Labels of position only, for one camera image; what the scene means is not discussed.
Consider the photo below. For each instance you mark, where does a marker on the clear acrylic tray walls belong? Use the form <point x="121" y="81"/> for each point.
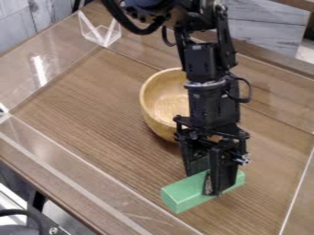
<point x="73" y="138"/>

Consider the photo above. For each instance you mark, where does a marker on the clear acrylic corner bracket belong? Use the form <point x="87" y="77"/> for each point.
<point x="101" y="35"/>

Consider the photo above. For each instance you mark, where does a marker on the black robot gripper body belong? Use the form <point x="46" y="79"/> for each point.
<point x="213" y="115"/>

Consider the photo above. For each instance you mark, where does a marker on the green rectangular block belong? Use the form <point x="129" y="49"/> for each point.
<point x="183" y="195"/>

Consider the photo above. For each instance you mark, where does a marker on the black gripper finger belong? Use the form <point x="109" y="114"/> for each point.
<point x="195" y="154"/>
<point x="227" y="154"/>

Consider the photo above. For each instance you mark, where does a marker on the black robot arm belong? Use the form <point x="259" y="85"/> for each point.
<point x="200" y="29"/>

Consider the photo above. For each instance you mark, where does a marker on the brown wooden bowl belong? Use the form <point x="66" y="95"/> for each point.
<point x="163" y="100"/>

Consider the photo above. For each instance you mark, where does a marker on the black table leg frame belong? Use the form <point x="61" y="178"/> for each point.
<point x="49" y="227"/>

